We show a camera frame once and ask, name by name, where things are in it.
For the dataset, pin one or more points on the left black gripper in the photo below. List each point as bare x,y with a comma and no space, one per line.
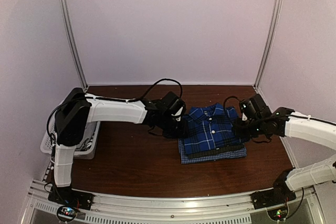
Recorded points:
181,133

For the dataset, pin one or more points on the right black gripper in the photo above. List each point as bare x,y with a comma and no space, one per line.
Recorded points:
238,131

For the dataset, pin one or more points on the dark striped shirt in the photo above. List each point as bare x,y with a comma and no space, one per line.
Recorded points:
216,151

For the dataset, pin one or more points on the blue plaid long sleeve shirt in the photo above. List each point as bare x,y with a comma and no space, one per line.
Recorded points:
210,128

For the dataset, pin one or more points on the light blue checked shirt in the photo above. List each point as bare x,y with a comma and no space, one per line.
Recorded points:
227,155

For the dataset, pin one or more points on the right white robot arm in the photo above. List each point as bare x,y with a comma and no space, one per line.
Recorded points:
285,122

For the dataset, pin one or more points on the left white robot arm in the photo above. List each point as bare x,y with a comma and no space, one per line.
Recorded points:
79,108

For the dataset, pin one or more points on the white plastic laundry basket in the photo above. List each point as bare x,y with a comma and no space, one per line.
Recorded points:
85,149

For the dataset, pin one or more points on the right circuit board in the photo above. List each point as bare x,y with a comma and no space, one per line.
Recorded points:
277,214

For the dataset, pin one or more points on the circuit board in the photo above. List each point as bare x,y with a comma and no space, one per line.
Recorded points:
65,213
277,214

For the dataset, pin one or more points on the left circuit board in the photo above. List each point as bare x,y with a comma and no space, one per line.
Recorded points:
65,213

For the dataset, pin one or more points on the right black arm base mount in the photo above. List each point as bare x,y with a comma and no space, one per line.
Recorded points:
279,194

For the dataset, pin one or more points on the right aluminium frame post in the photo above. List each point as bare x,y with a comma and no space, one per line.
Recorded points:
276,10

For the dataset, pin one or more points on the aluminium frame post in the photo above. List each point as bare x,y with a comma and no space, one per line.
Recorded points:
276,10
72,43

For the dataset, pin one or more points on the front aluminium rail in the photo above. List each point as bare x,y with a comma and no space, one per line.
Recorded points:
234,208

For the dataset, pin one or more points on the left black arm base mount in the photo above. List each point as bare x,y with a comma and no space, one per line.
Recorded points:
71,198

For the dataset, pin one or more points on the left aluminium frame post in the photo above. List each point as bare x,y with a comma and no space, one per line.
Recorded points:
72,43

